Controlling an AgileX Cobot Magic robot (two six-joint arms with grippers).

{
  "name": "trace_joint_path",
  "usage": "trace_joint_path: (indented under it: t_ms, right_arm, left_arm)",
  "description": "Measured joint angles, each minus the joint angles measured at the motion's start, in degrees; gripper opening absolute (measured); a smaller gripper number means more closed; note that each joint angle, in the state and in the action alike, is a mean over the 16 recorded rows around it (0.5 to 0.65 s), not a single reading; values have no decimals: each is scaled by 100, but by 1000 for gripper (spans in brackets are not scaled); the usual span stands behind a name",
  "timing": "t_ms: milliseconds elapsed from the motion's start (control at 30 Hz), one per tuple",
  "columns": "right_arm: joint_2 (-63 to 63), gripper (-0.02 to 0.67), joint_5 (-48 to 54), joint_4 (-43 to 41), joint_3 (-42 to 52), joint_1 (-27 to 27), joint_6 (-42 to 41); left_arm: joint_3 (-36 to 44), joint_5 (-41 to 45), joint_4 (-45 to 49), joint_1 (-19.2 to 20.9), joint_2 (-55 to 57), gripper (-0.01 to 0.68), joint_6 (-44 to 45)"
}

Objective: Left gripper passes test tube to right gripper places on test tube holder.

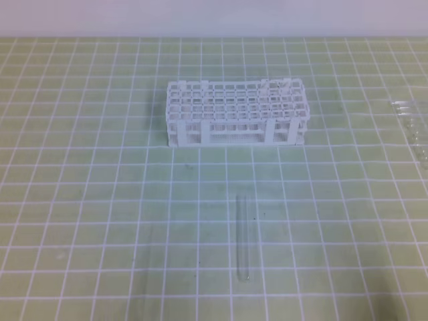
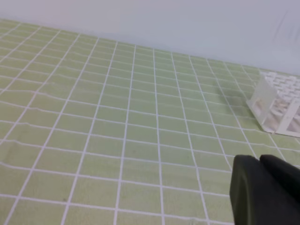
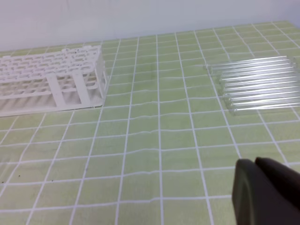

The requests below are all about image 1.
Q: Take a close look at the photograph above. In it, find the green grid tablecloth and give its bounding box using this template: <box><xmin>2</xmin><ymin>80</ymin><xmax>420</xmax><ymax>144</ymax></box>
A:
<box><xmin>1</xmin><ymin>37</ymin><xmax>427</xmax><ymax>320</ymax></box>

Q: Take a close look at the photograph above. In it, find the clear glass test tube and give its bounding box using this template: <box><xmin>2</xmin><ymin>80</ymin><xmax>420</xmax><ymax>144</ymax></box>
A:
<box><xmin>235</xmin><ymin>194</ymin><xmax>250</xmax><ymax>282</ymax></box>

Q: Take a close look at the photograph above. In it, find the white plastic test tube rack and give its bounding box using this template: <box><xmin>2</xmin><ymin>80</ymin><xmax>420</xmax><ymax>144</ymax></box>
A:
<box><xmin>165</xmin><ymin>78</ymin><xmax>310</xmax><ymax>147</ymax></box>

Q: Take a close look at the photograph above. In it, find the clear test tubes pile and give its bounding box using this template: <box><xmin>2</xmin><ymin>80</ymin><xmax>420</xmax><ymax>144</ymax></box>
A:
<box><xmin>391</xmin><ymin>100</ymin><xmax>428</xmax><ymax>169</ymax></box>

